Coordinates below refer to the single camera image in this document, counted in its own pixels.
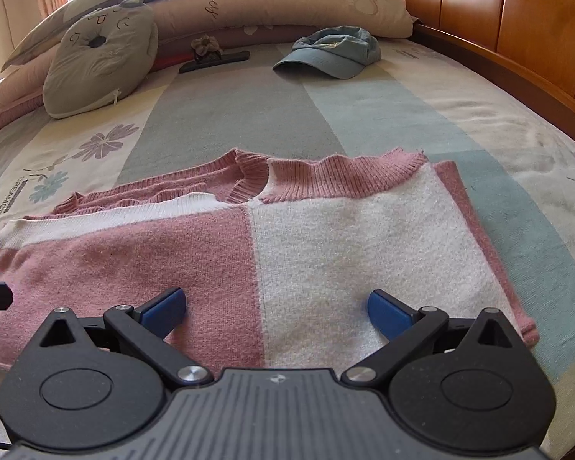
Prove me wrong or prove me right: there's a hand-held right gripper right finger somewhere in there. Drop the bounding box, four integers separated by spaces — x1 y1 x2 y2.
340 290 516 389

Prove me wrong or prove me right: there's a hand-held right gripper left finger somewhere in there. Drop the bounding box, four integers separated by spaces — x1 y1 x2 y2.
39 286 215 389

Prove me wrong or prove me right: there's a pink and white knit sweater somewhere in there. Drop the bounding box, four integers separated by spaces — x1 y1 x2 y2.
0 148 540 372

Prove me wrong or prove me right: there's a grey cat face cushion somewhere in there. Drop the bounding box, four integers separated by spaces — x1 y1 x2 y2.
43 0 160 120

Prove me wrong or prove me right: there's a grey patterned pillow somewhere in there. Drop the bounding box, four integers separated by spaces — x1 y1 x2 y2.
1 0 164 72

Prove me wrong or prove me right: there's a blue cap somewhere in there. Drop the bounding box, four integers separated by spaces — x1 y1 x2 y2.
273 25 382 80

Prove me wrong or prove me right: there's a fabric flower clip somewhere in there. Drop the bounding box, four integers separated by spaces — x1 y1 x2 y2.
191 33 222 60

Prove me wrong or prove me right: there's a wooden headboard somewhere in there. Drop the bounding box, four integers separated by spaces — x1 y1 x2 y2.
347 0 575 142

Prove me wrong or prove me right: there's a folded pink quilt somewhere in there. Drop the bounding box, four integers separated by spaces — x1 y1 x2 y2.
0 0 419 141

